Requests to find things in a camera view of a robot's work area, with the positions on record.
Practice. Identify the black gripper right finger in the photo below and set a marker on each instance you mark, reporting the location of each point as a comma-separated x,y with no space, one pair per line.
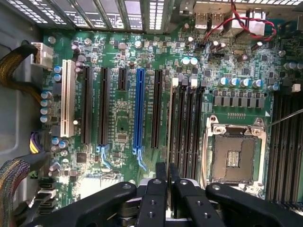
191,205

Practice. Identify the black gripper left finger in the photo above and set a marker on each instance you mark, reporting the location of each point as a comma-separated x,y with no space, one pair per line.
154,203

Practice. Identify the long black expansion slot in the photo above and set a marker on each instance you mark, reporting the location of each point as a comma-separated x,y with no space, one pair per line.
157,108
104,106
86,106

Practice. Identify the blue expansion slot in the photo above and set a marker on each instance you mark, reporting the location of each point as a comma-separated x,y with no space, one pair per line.
139,108

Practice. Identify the short black expansion slot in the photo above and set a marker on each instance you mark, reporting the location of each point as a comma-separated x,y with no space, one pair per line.
122,79

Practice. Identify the white PCI expansion slot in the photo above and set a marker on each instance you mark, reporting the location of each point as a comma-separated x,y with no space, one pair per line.
68,99

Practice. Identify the silver CPU socket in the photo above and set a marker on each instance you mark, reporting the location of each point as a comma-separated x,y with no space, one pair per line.
234,156

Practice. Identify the green motherboard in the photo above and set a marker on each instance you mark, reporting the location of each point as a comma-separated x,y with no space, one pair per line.
123,113

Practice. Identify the thin metal locking lever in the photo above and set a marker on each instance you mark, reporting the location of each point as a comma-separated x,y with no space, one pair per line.
284,119

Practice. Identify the blue silver capacitor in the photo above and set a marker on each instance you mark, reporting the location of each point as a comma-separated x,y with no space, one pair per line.
245,83
234,82
193,61
223,82
185,61
257,83

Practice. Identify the grey metal PC case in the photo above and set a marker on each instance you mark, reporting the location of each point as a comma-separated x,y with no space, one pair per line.
16,118

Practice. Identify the white power connector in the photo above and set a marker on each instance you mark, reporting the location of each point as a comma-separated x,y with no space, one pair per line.
43,55

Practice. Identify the silver USB port block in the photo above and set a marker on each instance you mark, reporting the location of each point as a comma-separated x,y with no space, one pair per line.
209,21

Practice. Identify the silver metal port block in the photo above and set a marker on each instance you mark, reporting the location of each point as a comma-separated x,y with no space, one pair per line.
246,24

